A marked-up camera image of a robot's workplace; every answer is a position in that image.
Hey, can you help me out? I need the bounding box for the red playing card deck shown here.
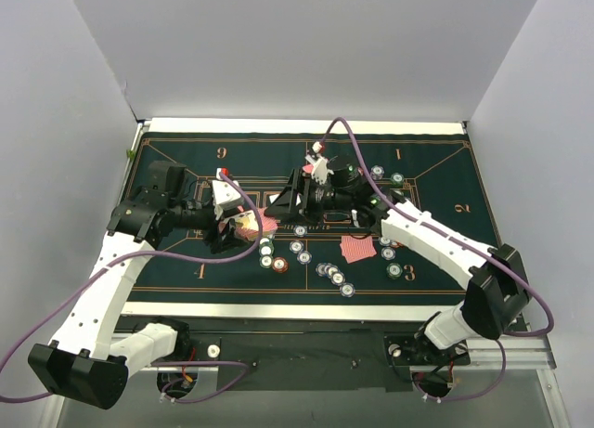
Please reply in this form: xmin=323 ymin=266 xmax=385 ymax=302
xmin=233 ymin=208 xmax=278 ymax=241

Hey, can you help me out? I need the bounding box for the red poker chip stack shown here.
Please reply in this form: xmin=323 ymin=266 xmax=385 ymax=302
xmin=272 ymin=257 xmax=289 ymax=273

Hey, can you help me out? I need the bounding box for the blue chip stack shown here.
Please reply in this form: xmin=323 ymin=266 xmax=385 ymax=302
xmin=370 ymin=165 xmax=385 ymax=181

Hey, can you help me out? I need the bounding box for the green poker chip stack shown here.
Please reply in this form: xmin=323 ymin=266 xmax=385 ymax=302
xmin=386 ymin=263 xmax=403 ymax=279

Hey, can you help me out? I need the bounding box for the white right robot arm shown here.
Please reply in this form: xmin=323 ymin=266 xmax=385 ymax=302
xmin=265 ymin=157 xmax=531 ymax=362

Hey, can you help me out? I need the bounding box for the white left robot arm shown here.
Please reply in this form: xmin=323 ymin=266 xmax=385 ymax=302
xmin=28 ymin=161 xmax=257 ymax=409

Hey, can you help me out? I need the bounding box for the green poker table mat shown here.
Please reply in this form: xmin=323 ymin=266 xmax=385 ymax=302
xmin=125 ymin=132 xmax=500 ymax=305

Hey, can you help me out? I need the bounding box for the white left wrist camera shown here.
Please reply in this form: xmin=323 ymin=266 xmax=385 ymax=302
xmin=211 ymin=168 xmax=244 ymax=219

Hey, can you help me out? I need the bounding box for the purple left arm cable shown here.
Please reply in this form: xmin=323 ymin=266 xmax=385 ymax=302
xmin=0 ymin=170 xmax=265 ymax=405

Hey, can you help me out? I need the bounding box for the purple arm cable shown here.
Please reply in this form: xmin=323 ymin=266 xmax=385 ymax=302
xmin=0 ymin=170 xmax=265 ymax=405
xmin=323 ymin=116 xmax=554 ymax=404

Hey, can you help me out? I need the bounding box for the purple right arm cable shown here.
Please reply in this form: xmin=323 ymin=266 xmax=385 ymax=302
xmin=323 ymin=116 xmax=554 ymax=404

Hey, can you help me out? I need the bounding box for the aluminium mounting rail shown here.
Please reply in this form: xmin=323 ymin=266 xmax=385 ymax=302
xmin=55 ymin=330 xmax=557 ymax=372

